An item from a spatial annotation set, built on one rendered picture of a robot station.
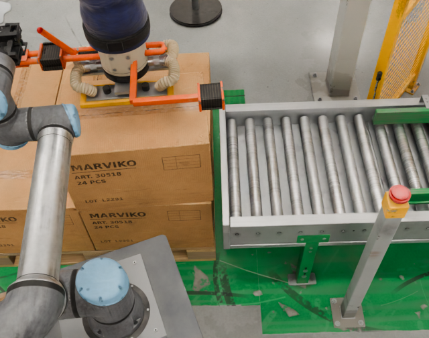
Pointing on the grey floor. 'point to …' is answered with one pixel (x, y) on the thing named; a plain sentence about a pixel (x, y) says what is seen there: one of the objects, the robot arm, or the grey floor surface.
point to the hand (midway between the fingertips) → (2, 15)
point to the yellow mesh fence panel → (402, 9)
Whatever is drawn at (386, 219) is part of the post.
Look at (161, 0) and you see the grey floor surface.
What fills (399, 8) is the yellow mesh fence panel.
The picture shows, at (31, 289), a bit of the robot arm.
